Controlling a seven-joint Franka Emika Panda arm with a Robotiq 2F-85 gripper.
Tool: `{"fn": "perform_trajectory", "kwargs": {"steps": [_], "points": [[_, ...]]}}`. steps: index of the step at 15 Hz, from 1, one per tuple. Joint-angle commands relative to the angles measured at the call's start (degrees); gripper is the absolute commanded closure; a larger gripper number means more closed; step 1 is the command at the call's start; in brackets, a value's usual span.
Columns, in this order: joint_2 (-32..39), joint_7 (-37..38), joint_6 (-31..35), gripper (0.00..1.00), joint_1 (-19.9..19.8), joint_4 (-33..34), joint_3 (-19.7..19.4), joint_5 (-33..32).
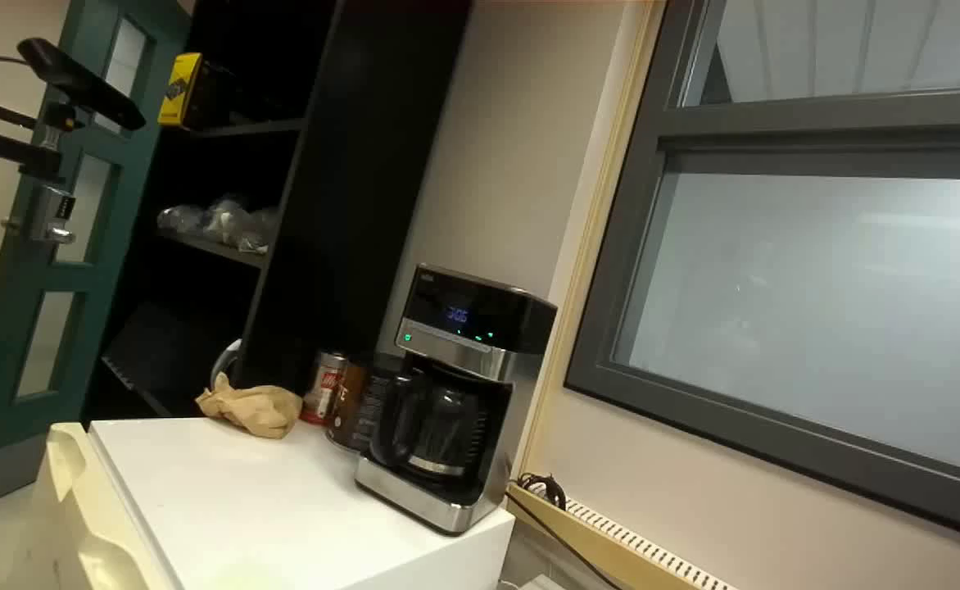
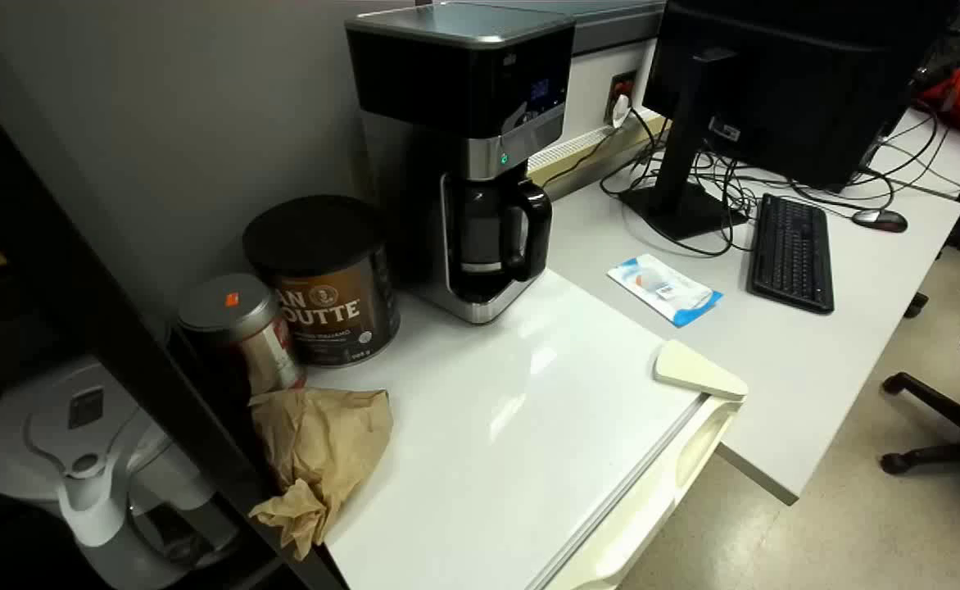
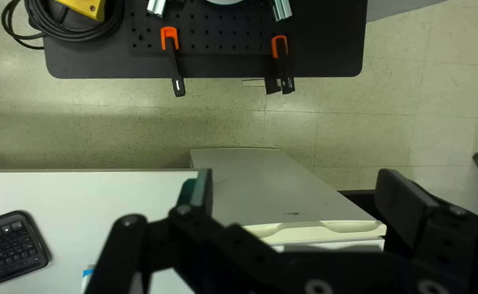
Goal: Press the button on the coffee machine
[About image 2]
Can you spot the black silver coffee machine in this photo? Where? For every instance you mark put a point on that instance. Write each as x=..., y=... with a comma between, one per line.
x=453, y=89

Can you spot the large brown coffee can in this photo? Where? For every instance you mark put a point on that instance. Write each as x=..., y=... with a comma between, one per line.
x=324, y=263

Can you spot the white mini fridge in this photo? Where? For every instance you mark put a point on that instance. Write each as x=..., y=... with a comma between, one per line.
x=533, y=452

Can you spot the blue white wipes packet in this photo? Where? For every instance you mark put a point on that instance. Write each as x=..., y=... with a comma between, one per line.
x=667, y=289

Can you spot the crumpled brown paper bag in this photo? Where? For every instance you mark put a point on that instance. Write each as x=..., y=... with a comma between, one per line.
x=321, y=446

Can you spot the small jar with grey lid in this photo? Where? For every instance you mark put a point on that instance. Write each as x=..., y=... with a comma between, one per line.
x=237, y=316

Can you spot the black keyboard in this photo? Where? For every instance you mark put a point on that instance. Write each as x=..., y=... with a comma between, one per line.
x=791, y=258

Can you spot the white desk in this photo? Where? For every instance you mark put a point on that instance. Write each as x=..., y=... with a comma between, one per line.
x=805, y=369

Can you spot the black computer monitor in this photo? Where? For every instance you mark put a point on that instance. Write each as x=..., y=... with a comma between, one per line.
x=791, y=87

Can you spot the white water filter pitcher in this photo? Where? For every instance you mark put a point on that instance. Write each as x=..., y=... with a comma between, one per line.
x=78, y=446

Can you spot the black computer mouse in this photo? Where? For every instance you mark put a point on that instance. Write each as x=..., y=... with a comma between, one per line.
x=884, y=221

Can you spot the glass coffee carafe black handle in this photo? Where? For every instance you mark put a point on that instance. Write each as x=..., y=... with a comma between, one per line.
x=500, y=234

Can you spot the beige wall cable duct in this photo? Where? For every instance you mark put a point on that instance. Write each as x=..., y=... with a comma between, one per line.
x=590, y=155

